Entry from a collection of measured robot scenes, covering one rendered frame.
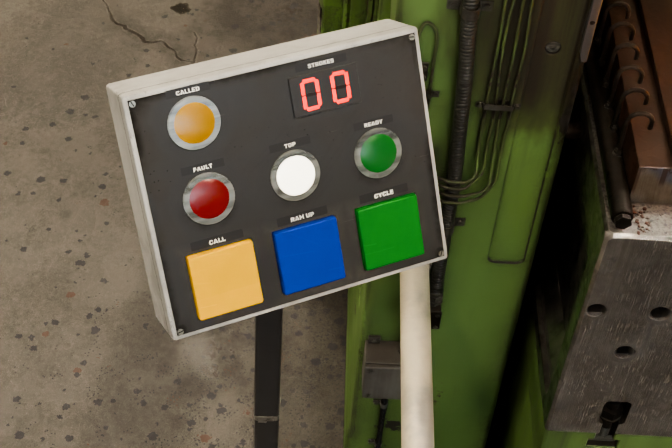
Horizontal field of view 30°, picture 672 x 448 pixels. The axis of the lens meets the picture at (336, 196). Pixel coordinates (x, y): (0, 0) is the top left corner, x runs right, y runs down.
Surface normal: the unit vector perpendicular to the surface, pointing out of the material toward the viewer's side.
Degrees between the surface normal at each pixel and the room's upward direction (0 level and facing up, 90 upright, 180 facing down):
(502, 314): 90
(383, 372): 90
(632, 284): 90
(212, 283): 60
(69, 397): 0
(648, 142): 0
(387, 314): 90
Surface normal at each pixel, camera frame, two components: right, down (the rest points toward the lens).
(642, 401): -0.03, 0.73
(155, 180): 0.37, 0.25
